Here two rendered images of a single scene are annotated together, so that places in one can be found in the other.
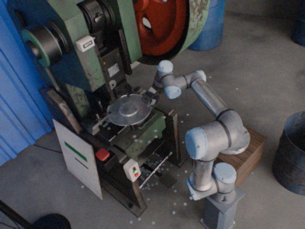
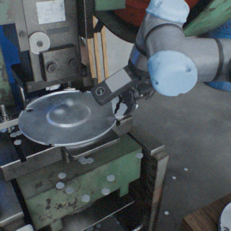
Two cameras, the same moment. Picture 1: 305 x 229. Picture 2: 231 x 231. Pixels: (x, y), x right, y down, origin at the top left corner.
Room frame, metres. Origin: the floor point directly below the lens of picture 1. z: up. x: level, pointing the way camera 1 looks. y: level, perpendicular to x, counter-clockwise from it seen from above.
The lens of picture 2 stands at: (0.54, -0.10, 1.18)
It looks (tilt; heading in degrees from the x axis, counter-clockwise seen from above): 33 degrees down; 8
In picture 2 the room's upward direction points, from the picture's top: straight up
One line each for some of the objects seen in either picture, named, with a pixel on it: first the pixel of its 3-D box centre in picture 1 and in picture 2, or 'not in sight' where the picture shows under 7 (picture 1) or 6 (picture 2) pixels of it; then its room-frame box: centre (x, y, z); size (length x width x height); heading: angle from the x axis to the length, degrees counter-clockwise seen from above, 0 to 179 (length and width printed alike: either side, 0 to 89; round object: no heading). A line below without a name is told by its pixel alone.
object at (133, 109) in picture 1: (128, 109); (68, 113); (1.13, 0.12, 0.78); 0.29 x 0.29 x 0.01
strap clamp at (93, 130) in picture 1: (97, 120); (3, 119); (1.12, 0.33, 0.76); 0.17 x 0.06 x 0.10; 131
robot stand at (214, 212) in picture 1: (219, 208); not in sight; (0.63, -0.33, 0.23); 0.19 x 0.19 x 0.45; 30
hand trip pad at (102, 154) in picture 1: (104, 157); not in sight; (0.84, 0.30, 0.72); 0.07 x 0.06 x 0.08; 41
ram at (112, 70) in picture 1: (109, 71); (46, 19); (1.20, 0.18, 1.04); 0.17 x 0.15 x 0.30; 41
